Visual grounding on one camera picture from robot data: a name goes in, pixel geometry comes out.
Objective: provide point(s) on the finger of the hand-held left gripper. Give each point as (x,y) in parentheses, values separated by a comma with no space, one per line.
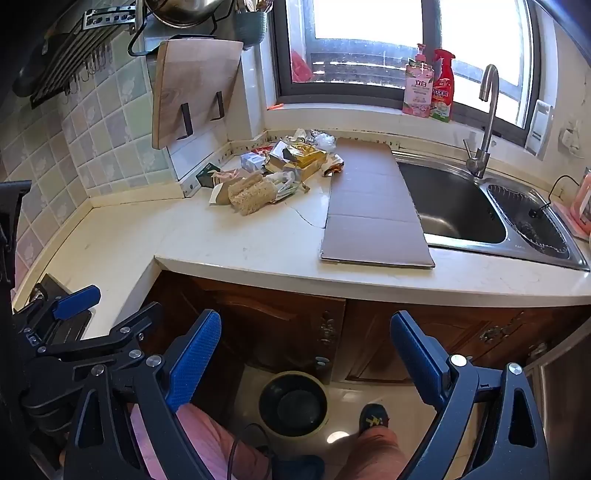
(129,330)
(76,300)

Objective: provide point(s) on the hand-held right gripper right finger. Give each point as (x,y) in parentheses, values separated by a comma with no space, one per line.
(420,355)

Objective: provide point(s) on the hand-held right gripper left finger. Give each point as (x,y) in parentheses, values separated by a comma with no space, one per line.
(194,360)

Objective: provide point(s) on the round trash bin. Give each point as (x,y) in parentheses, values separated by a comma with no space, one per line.
(293,406)

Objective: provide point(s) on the green kraft paper bag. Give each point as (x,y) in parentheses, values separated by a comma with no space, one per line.
(207,177)

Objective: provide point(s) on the yellow foil packet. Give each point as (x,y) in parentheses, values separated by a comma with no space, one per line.
(300,156)

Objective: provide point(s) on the wooden cabinet drawer front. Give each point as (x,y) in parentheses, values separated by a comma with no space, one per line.
(415,304)

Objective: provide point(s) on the dark shoe with yellow mark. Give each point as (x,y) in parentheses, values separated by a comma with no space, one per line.
(374,417)

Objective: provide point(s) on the person's right leg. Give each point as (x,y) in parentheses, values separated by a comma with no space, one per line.
(374,457)

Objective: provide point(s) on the blue slipper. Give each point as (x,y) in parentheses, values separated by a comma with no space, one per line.
(298,468)

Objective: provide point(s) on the steel sink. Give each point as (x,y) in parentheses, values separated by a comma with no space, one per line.
(461,207)

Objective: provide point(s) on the brown cardboard sheet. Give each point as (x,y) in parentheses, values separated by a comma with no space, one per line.
(374,203)

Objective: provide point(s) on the beige loofah scrubber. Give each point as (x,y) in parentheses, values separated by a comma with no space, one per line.
(249,196)

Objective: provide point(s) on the pink white wrapper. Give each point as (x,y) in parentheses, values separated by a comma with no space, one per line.
(226,174)

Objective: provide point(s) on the white plastic packet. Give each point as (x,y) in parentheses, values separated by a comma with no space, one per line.
(282,184)

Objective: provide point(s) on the light blue packet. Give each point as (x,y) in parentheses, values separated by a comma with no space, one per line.
(251,161)

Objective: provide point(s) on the brown snack wrapper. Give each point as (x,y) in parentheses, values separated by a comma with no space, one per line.
(333,166)

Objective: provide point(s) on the pink container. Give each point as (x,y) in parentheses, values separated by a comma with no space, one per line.
(579,207)

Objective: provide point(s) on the steel faucet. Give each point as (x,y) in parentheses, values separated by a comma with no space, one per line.
(485,138)

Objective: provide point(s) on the black pan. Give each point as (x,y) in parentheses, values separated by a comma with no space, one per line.
(27,74)

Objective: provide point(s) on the crumpled silver foil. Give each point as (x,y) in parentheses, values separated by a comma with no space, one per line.
(323,139)

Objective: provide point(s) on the wooden cutting board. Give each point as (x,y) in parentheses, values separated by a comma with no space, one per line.
(194,87)

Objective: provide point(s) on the red spray bottle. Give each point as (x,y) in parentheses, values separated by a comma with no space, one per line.
(444,92)

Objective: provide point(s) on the pink soap bottle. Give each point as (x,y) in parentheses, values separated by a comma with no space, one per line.
(418,87)

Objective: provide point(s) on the steel pot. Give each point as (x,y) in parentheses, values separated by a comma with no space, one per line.
(184,11)

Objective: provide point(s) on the red bag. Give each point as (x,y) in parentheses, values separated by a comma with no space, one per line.
(302,69)

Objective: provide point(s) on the green utensil holder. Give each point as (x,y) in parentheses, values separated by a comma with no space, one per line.
(249,27)

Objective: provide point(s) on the window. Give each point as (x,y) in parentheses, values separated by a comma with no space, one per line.
(360,23)

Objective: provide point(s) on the dark metal wall rack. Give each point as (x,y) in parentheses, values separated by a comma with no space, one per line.
(60,69)

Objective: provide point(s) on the small white wall socket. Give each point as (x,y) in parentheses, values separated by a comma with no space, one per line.
(571,137)

